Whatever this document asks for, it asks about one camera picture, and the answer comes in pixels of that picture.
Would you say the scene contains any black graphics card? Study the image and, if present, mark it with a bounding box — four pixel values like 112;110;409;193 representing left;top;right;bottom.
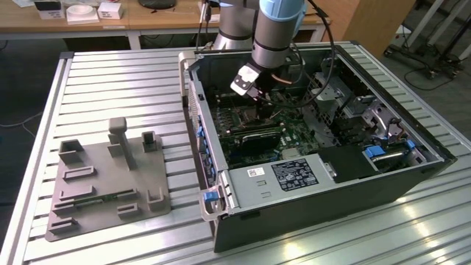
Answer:
234;129;282;157

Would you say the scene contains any black round object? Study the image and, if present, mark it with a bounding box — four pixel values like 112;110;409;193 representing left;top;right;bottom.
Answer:
138;0;178;9

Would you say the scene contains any black wheeled equipment frame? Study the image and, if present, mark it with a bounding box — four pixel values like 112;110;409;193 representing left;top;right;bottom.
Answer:
382;0;471;81

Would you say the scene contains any green RAM stick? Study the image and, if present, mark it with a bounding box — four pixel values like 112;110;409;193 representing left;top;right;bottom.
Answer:
72;192;123;208

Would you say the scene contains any wooden cabinet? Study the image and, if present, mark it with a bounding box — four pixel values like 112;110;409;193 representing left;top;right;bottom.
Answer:
331;0;417;60

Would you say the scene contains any white box black top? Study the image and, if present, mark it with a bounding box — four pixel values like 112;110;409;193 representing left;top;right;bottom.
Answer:
34;0;63;20

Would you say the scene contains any blue disk carrier latch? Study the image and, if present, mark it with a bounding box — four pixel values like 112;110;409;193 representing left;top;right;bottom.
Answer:
362;146;387;161

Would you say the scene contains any grey metal drive cage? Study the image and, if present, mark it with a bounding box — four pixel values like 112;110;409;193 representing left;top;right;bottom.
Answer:
301;56;373;147

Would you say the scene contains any black camera cable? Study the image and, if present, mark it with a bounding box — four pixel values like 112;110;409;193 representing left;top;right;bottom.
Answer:
257;0;337;108

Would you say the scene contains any silver power supply unit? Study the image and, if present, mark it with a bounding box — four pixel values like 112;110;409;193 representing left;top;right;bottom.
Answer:
219;153;338;215

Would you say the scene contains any grey parts rack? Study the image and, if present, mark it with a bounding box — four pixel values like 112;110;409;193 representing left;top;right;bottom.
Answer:
44;117;174;243

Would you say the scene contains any white round holder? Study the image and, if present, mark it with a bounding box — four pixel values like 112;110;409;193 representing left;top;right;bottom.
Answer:
66;4;100;26

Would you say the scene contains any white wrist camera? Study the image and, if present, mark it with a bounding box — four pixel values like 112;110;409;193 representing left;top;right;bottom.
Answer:
230;62;262;97

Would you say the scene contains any black open PC case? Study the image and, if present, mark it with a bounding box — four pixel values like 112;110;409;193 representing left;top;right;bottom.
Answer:
178;41;458;253

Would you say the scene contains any white labelled box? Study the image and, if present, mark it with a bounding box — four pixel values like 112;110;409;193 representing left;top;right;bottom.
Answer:
96;2;124;20

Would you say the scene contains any green motherboard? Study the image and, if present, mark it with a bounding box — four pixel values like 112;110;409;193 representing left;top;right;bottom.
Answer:
211;91;321;169

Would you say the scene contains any silver chipset heatsink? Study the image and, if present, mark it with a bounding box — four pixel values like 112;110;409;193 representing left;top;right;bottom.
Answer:
285;147;307;160

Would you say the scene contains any coloured wire bundle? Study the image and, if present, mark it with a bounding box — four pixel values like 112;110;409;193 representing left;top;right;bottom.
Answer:
385;117;409;146

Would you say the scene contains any wooden desk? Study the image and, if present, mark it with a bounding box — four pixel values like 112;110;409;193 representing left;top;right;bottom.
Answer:
0;0;333;50

